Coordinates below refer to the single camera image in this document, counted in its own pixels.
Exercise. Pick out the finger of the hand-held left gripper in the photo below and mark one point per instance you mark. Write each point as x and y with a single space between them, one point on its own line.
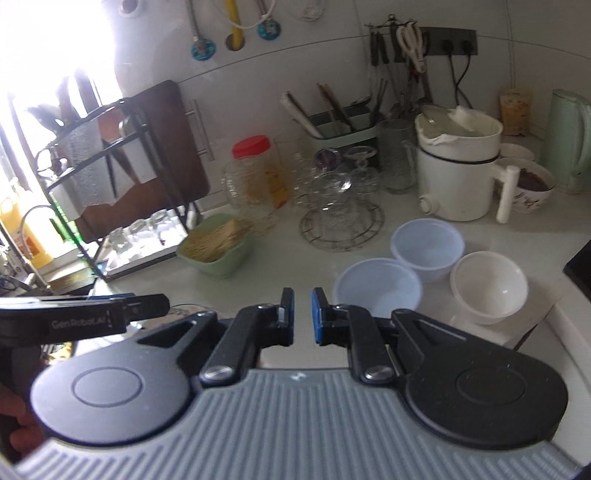
147 307
113 297

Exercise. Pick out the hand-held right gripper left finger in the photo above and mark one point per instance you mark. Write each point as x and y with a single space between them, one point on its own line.
287 318

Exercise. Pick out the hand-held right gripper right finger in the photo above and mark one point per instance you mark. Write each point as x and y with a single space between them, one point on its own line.
317 318

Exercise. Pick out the white deep plate pink flower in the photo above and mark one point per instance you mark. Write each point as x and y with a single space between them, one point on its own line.
187 310

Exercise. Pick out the light blue bowl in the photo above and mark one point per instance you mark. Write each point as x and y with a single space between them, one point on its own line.
376 286
427 249

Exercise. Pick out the person's left hand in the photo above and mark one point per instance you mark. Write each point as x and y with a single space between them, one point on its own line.
18 429

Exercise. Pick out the white drip tray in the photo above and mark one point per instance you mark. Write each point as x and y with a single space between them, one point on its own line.
138 261

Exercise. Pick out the clear drinking glass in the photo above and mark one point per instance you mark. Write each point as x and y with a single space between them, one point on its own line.
141 230
117 240
164 221

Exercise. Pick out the green plastic basket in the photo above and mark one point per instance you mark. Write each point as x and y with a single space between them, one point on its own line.
226 265

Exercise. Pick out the green bottle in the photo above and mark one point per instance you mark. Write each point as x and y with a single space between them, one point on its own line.
69 221

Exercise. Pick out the bundle of bamboo sticks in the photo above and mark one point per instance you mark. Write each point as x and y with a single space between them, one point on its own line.
212 240

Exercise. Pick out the yellow detergent jug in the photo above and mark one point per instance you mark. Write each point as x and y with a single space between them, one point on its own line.
27 230

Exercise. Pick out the small steel faucet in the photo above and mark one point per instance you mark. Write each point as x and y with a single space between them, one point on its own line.
27 221

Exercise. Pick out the clear dotted plastic bag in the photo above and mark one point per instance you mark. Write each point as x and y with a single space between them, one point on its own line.
92 170

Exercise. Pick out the cluster of clear glass cups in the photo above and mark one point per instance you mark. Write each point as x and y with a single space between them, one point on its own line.
337 184

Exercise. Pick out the clear glass mug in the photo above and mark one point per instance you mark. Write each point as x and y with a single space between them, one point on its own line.
235 184

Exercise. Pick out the clear jar with red lid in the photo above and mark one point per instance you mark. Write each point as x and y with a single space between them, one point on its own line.
258 170

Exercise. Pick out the black metal dish rack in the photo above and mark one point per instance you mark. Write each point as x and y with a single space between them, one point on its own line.
138 134

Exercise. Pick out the dark wooden cutting board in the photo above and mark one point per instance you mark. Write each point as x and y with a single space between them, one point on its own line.
171 138

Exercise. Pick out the tall glass pitcher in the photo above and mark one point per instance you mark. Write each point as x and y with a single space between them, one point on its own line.
397 157

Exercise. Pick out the green white chopstick holder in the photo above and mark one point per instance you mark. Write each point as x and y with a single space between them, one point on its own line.
341 134

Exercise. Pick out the white electric cooking pot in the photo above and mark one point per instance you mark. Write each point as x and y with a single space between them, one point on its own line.
457 184

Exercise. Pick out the bundle of chopsticks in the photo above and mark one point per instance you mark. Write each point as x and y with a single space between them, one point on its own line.
300 108

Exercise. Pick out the bright window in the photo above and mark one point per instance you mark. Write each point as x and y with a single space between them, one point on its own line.
46 69

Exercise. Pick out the printed bowl with brown food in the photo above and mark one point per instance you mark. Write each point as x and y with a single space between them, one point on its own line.
531 189

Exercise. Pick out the small plain white bowl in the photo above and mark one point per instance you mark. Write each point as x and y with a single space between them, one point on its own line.
517 151

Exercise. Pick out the black stove top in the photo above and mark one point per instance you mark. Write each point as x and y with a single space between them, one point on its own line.
579 267

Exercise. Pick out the row of hanging kitchen utensils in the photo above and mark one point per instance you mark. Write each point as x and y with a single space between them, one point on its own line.
383 50

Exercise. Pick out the yellow food packet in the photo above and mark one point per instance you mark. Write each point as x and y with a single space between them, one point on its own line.
517 113

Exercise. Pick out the pale green electric kettle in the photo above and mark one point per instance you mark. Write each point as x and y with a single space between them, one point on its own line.
570 143

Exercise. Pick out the black wall power strip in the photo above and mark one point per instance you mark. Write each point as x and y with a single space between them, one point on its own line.
455 39

